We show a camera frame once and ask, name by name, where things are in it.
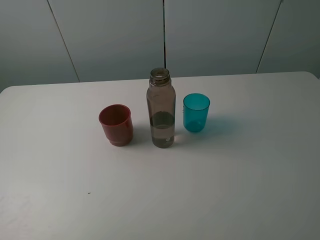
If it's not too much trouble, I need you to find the clear smoky plastic bottle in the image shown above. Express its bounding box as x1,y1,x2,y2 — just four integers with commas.
146,67,176,149

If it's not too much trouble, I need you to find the teal translucent cup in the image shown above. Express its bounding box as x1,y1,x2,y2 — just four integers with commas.
183,93,211,133

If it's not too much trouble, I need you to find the red plastic cup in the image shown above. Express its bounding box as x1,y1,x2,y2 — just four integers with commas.
98,104,134,147

